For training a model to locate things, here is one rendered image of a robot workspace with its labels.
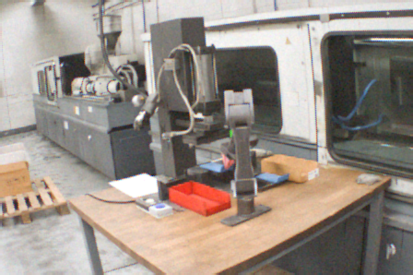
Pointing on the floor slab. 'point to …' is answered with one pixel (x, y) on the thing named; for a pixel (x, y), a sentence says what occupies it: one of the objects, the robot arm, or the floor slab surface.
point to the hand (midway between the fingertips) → (227, 166)
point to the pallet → (35, 200)
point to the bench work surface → (173, 233)
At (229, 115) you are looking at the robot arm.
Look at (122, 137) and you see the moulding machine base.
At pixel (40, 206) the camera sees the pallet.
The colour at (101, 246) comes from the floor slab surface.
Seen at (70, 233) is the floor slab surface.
